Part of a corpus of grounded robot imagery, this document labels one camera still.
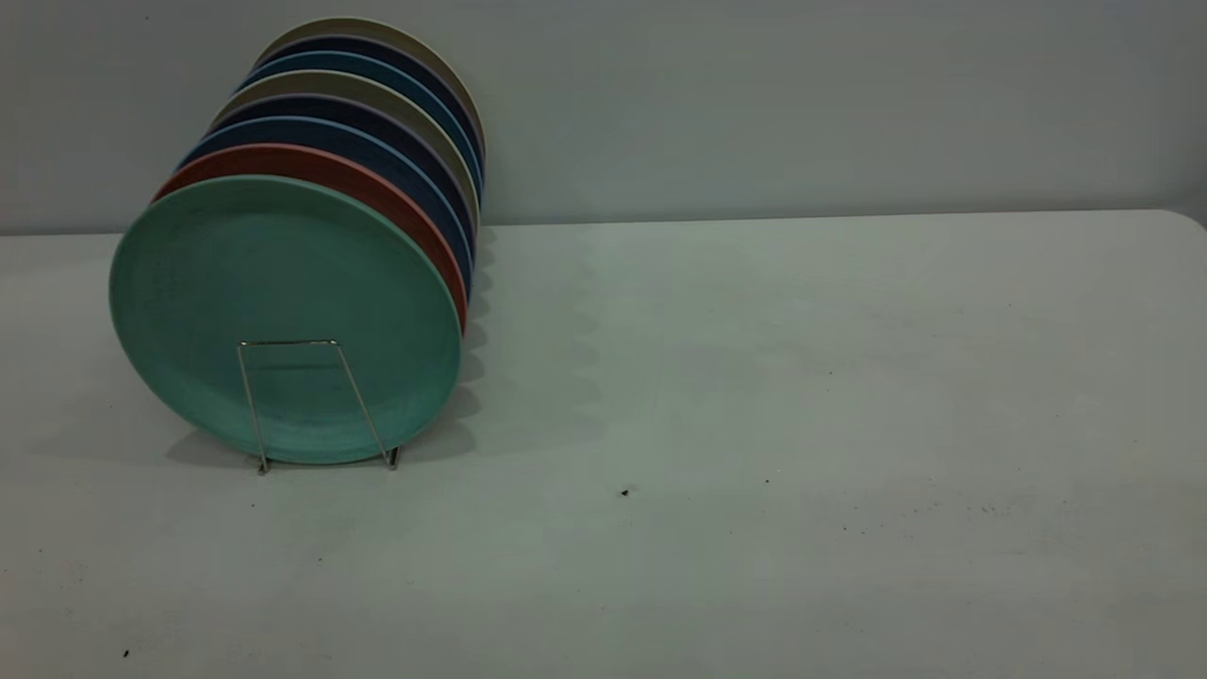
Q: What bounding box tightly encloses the navy round plate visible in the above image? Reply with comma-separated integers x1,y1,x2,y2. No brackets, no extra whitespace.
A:
203,92,475,246
247,35,485,190

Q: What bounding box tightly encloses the pink round plate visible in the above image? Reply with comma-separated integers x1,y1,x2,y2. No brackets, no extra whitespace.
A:
151,143,470,336

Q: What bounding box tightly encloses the beige round plate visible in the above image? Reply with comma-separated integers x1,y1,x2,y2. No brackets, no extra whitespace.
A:
209,69,480,227
253,17,487,166

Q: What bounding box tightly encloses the green round plate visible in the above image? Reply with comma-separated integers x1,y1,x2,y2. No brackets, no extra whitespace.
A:
108,174,463,466

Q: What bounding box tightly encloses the metal wire plate rack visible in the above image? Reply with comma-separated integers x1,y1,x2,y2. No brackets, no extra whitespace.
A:
236,339,401,475

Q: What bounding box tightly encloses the teal blue round plate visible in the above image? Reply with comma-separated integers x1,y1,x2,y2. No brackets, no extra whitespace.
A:
236,50,484,204

